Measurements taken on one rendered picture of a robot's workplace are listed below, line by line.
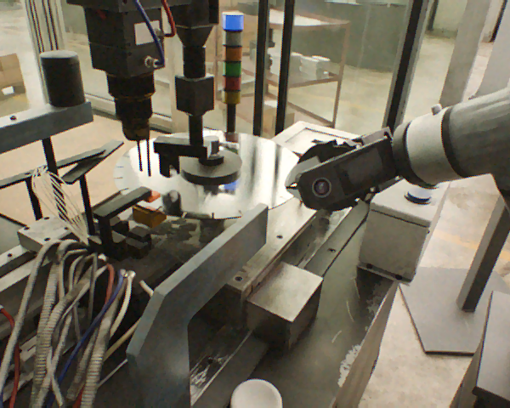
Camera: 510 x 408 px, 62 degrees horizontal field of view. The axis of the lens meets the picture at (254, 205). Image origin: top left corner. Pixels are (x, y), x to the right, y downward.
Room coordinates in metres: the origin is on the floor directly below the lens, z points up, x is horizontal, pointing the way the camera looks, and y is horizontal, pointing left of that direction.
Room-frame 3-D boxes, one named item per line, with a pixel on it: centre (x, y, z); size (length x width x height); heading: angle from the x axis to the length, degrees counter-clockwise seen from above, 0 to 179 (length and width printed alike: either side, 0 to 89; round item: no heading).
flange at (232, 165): (0.67, 0.08, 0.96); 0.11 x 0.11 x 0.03
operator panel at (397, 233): (0.76, -0.33, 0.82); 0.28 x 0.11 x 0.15; 150
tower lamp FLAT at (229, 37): (0.97, 0.07, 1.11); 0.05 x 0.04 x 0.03; 60
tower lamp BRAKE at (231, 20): (0.97, 0.07, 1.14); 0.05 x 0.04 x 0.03; 60
